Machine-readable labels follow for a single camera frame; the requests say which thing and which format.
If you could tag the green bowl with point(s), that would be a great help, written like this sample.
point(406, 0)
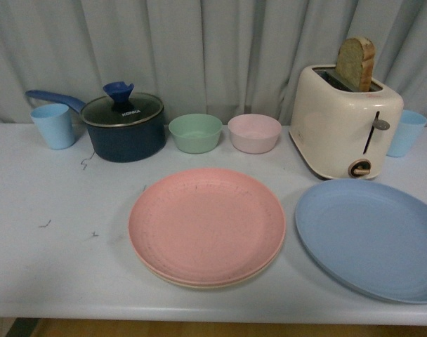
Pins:
point(196, 133)

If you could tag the light blue cup right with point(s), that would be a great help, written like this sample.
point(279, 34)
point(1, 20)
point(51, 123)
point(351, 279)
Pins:
point(409, 128)

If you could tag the cream toaster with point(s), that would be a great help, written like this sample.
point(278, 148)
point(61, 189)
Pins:
point(339, 132)

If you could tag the dark blue saucepan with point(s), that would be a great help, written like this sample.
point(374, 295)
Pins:
point(118, 144)

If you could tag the cream plate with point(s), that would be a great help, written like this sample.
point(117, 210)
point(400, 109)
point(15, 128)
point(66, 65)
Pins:
point(213, 273)

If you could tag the light blue cup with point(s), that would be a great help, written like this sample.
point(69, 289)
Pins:
point(409, 128)
point(55, 125)

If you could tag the bread slice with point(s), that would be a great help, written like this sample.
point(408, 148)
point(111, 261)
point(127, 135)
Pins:
point(355, 62)

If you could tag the light blue cup left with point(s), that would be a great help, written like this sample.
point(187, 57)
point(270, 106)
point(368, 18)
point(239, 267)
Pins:
point(55, 125)

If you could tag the blue plate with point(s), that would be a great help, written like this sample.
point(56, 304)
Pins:
point(368, 236)

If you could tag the grey curtain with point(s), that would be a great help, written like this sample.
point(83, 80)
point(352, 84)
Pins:
point(216, 57)

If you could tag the pink plate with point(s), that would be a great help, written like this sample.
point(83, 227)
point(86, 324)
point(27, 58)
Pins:
point(205, 213)

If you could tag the glass pot lid blue knob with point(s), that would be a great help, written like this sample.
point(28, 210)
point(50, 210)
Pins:
point(121, 107)

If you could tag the pink bowl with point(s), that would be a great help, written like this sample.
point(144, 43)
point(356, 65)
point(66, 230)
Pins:
point(254, 133)

